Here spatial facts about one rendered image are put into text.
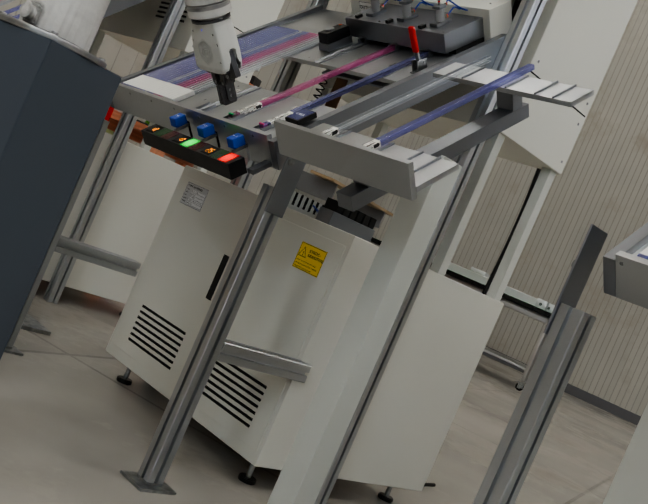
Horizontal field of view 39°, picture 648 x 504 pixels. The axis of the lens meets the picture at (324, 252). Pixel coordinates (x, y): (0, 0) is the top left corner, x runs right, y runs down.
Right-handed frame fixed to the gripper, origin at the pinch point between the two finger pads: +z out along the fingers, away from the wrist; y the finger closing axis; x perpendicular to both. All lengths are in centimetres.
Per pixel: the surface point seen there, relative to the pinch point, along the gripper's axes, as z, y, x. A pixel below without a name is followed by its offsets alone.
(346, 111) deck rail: 9.6, 10.3, 21.2
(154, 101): 8.9, -35.4, 2.3
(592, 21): 15, 11, 106
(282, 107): 10.1, -5.9, 16.8
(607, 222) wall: 533, -452, 805
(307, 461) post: 57, 39, -23
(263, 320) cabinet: 57, -6, 1
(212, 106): 9.6, -20.6, 8.3
